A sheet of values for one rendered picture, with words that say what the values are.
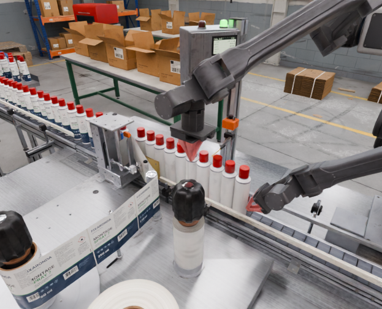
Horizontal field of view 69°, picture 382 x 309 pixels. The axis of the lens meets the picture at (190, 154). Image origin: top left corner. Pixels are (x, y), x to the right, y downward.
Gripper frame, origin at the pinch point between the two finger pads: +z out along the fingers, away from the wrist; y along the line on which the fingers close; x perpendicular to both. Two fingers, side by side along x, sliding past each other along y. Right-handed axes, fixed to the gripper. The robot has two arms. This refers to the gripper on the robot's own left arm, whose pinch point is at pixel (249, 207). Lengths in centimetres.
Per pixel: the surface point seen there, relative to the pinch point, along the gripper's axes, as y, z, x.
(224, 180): 2.5, -1.6, -12.7
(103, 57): -151, 159, -195
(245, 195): 1.5, -3.4, -4.4
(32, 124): 0, 89, -106
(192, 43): 1, -25, -50
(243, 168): 0.9, -9.9, -12.2
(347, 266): 4.8, -18.2, 26.6
